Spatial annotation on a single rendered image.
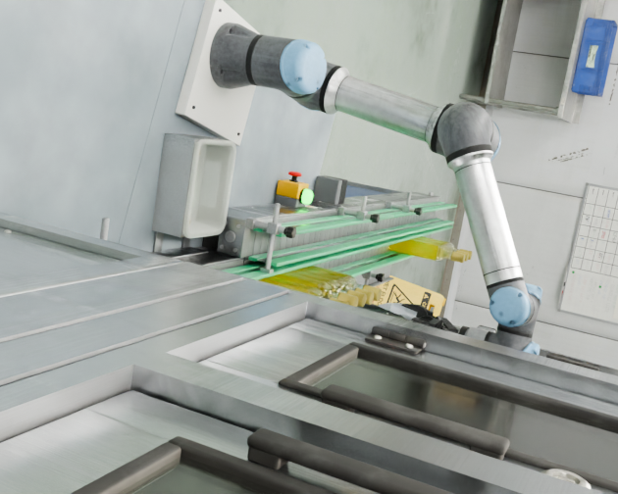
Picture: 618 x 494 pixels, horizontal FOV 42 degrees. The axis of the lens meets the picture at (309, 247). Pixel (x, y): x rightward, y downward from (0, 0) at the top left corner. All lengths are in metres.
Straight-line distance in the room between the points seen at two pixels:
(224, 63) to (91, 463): 1.44
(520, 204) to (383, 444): 7.27
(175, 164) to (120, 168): 0.15
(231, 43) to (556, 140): 6.07
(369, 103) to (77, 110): 0.67
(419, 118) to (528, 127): 5.97
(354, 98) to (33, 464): 1.50
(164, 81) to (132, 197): 0.26
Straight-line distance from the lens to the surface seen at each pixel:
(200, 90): 1.89
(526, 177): 7.80
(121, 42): 1.68
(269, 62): 1.85
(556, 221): 7.77
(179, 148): 1.82
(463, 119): 1.71
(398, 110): 1.87
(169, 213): 1.84
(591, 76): 7.14
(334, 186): 2.58
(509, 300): 1.61
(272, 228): 1.92
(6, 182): 1.50
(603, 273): 7.76
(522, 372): 0.88
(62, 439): 0.56
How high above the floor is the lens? 1.77
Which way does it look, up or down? 22 degrees down
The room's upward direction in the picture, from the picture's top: 104 degrees clockwise
